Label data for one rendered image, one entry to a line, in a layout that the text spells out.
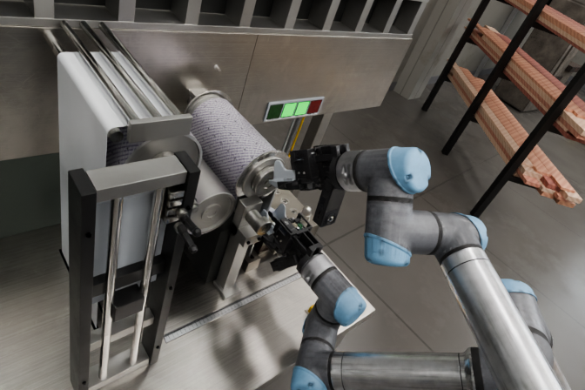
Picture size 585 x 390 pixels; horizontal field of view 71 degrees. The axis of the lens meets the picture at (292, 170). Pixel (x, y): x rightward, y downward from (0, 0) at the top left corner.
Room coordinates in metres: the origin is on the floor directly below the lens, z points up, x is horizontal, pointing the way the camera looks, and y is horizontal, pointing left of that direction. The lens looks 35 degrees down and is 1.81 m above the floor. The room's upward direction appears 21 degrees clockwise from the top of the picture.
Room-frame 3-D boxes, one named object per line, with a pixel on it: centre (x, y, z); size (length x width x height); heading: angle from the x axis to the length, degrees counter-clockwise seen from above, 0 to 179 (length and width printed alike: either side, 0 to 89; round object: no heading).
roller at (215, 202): (0.74, 0.23, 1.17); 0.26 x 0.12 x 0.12; 52
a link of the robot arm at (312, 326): (0.61, -0.20, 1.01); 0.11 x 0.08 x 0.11; 177
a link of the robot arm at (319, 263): (0.67, -0.14, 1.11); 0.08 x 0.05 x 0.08; 142
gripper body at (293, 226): (0.73, -0.07, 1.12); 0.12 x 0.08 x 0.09; 52
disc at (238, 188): (0.75, 0.06, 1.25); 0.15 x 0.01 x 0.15; 142
